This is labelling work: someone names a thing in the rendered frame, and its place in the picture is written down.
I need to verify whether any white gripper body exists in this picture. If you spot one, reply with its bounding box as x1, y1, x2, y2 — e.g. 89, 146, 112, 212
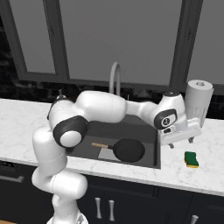
158, 118, 203, 146

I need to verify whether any white paper towel roll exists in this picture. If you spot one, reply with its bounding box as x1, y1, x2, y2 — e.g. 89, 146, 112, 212
185, 79, 215, 129

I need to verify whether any dark cupboard door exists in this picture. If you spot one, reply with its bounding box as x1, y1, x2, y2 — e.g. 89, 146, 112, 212
174, 200, 224, 224
76, 192, 106, 224
104, 194, 173, 224

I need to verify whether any dark grey sink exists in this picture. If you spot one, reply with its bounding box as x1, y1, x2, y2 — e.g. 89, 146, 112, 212
65, 113, 162, 171

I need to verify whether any grey dishwasher handle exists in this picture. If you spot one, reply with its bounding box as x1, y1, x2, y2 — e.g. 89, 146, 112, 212
0, 174, 25, 184

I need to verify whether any black dishwasher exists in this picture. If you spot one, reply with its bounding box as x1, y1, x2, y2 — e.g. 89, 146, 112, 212
0, 159, 55, 224

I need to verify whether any green and yellow sponge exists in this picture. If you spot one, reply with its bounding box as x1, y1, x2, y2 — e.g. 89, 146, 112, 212
184, 150, 200, 169

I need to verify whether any dark drawer front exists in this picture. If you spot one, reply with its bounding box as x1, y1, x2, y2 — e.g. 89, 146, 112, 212
158, 186, 224, 213
82, 174, 160, 200

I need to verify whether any grey curved tap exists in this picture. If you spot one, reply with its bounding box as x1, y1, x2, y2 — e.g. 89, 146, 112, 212
108, 61, 123, 97

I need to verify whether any grey framed window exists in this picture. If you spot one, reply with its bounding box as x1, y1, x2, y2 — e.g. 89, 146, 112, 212
0, 0, 224, 95

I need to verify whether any black pan with wooden handle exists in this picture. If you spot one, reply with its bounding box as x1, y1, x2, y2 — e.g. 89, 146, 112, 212
90, 137, 146, 164

